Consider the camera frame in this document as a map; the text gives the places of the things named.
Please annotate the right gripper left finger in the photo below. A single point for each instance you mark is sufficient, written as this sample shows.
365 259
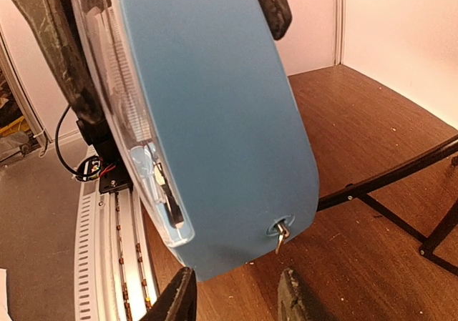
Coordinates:
178 301

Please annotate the left aluminium corner post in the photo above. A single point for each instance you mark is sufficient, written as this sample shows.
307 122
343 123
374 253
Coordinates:
339 34

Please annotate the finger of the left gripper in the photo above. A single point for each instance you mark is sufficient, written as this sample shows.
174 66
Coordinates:
54 27
278 16

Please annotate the blue metronome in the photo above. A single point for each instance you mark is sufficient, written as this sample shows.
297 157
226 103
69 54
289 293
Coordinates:
201 109

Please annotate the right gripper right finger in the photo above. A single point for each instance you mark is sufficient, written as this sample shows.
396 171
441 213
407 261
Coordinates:
297 301

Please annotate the black music stand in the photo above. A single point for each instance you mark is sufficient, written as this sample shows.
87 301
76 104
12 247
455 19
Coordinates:
419 196

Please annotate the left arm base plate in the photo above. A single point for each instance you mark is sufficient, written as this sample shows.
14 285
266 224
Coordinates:
106 165

